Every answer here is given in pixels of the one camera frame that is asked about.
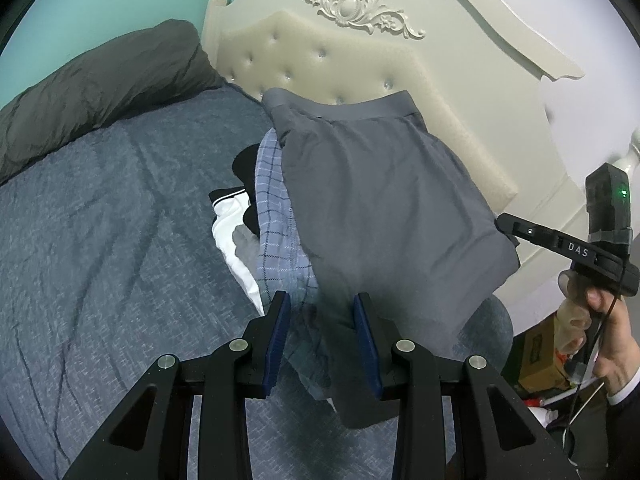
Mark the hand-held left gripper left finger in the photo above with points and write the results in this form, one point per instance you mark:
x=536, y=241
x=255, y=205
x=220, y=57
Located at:
x=277, y=342

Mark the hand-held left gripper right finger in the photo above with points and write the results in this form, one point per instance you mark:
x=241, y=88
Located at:
x=365, y=347

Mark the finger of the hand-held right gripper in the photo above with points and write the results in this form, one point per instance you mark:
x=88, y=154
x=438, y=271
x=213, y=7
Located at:
x=509, y=227

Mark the grey boxer briefs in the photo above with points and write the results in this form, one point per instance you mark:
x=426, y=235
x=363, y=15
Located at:
x=390, y=200

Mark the person's right forearm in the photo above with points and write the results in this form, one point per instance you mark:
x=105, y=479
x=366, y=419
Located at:
x=627, y=410

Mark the stack of folded clothes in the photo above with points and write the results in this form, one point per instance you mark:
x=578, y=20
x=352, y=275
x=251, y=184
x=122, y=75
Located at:
x=272, y=220

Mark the person's right hand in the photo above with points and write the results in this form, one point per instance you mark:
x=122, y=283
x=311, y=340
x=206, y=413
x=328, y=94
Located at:
x=617, y=345

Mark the cardboard box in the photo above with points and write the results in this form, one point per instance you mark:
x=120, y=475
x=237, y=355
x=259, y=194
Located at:
x=542, y=355

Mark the red white packet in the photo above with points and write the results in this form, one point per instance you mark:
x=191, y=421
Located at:
x=542, y=410

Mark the blue patterned bedsheet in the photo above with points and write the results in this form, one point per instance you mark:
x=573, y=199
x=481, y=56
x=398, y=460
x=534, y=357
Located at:
x=125, y=235

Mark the cream tufted headboard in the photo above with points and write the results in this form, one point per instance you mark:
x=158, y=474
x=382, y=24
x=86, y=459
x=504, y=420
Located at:
x=400, y=50

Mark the dark grey rolled duvet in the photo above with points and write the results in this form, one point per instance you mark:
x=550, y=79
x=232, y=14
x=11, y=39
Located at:
x=100, y=80

